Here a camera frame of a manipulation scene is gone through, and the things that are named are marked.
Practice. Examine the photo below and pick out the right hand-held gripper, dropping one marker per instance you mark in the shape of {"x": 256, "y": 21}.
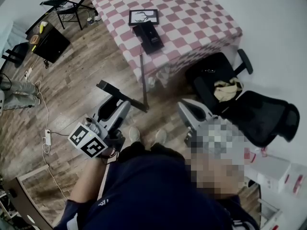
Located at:
{"x": 216, "y": 133}

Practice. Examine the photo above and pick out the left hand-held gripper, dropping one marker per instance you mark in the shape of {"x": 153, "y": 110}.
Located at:
{"x": 86, "y": 140}

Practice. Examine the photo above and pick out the person's right forearm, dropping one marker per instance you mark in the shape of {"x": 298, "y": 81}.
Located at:
{"x": 216, "y": 176}

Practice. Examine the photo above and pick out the person's left forearm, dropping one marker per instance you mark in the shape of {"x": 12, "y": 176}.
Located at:
{"x": 88, "y": 176}

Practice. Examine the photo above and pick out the black box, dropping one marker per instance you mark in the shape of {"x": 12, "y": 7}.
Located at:
{"x": 149, "y": 36}

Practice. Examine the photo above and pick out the tan cloth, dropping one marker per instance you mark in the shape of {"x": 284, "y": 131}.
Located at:
{"x": 226, "y": 90}

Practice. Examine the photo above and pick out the person's black trousers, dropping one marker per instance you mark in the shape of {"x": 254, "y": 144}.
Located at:
{"x": 148, "y": 150}

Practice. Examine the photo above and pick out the black mesh office chair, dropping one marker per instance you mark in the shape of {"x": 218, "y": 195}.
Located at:
{"x": 259, "y": 118}

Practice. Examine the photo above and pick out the white power strip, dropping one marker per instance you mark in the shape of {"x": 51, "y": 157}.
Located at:
{"x": 48, "y": 138}

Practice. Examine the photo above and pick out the person's navy shirt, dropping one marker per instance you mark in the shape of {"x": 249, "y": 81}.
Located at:
{"x": 148, "y": 190}

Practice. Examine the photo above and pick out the black low cabinet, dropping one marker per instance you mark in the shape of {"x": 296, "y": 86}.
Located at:
{"x": 51, "y": 45}

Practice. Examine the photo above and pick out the pink checkered tablecloth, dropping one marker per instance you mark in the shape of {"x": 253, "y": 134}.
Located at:
{"x": 187, "y": 20}

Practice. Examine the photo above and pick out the white power adapter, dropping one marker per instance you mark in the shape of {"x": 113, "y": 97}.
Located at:
{"x": 28, "y": 72}

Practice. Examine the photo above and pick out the white cup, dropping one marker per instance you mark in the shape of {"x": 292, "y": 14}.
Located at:
{"x": 90, "y": 20}

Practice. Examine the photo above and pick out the large white box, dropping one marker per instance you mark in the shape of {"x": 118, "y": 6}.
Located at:
{"x": 268, "y": 174}

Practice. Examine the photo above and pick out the black framed antler picture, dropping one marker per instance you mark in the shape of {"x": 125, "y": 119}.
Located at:
{"x": 143, "y": 17}

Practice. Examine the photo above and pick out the small yellow-green tag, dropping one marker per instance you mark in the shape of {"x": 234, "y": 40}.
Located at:
{"x": 33, "y": 48}

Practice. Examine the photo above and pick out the small wooden tray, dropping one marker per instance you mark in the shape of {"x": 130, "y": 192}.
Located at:
{"x": 34, "y": 39}

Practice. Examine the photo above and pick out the yellow banana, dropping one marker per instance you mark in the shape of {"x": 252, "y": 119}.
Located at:
{"x": 42, "y": 27}

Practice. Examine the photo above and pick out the black folding chair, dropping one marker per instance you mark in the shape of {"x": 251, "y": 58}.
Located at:
{"x": 67, "y": 9}

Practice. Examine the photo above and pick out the white box with red label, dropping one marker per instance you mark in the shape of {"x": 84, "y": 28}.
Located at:
{"x": 297, "y": 178}

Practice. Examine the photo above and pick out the pale blue fabric cushion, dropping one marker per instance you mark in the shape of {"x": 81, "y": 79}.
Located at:
{"x": 12, "y": 37}

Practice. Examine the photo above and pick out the brown wooden shelf unit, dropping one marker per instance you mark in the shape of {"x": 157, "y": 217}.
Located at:
{"x": 21, "y": 205}

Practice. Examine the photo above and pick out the white wooden frame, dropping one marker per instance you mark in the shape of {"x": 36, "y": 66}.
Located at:
{"x": 33, "y": 174}

